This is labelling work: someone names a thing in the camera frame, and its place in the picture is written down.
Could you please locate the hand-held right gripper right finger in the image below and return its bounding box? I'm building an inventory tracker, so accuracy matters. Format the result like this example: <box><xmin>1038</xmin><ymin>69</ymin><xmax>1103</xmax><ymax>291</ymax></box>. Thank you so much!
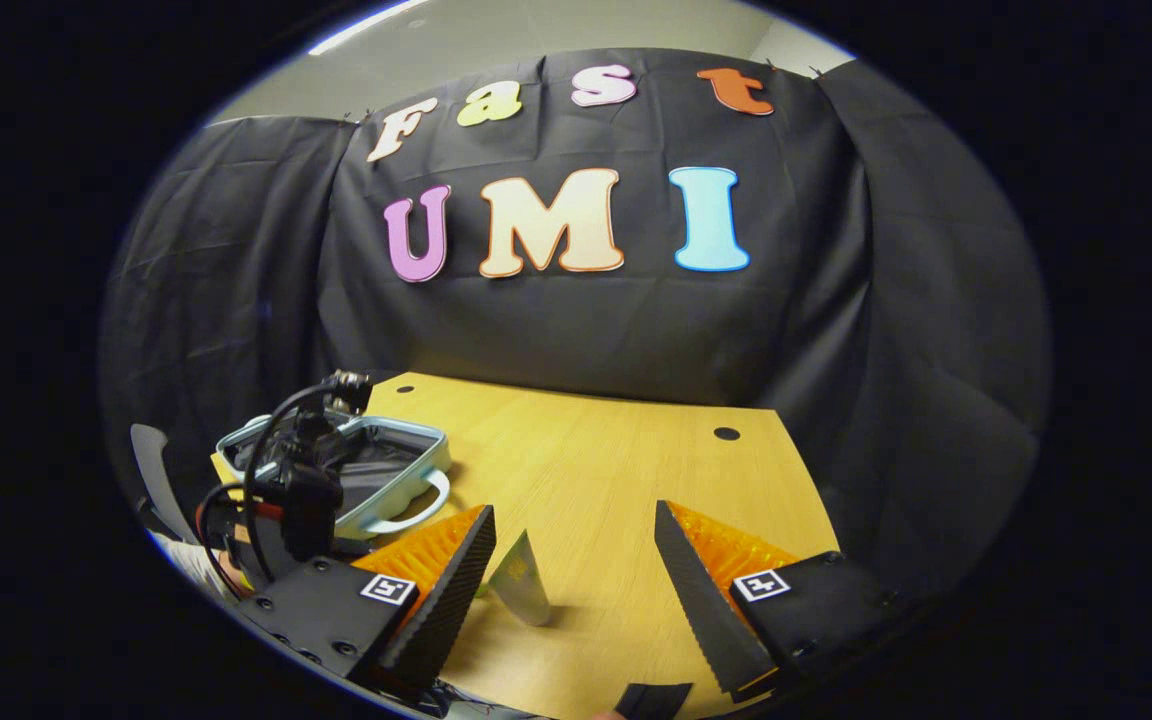
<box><xmin>652</xmin><ymin>500</ymin><xmax>927</xmax><ymax>701</ymax></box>

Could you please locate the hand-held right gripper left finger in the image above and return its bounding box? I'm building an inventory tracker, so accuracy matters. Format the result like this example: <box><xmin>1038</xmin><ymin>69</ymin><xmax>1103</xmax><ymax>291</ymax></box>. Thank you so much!
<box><xmin>236</xmin><ymin>504</ymin><xmax>497</xmax><ymax>701</ymax></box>

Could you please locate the light blue suitcase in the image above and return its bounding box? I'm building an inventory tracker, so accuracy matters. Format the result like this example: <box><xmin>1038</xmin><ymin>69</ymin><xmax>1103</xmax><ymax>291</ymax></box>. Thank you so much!
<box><xmin>211</xmin><ymin>410</ymin><xmax>454</xmax><ymax>541</ymax></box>

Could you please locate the grey curved object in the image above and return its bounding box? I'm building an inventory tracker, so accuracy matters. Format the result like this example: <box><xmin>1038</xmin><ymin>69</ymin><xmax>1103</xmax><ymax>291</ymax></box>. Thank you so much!
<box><xmin>129</xmin><ymin>423</ymin><xmax>199</xmax><ymax>546</ymax></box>

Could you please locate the black backdrop cloth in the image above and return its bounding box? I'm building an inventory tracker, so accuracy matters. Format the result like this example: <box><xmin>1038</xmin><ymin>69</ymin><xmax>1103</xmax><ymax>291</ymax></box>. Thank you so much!
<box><xmin>99</xmin><ymin>45</ymin><xmax>1055</xmax><ymax>601</ymax></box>

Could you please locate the red gripper cable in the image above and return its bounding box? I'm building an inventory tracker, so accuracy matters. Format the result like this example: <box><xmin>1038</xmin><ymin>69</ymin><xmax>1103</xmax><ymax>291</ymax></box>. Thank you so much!
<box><xmin>198</xmin><ymin>498</ymin><xmax>287</xmax><ymax>591</ymax></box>

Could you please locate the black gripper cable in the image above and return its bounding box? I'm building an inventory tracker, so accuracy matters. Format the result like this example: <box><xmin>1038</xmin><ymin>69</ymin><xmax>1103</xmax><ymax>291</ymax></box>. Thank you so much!
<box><xmin>241</xmin><ymin>380</ymin><xmax>342</xmax><ymax>586</ymax></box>

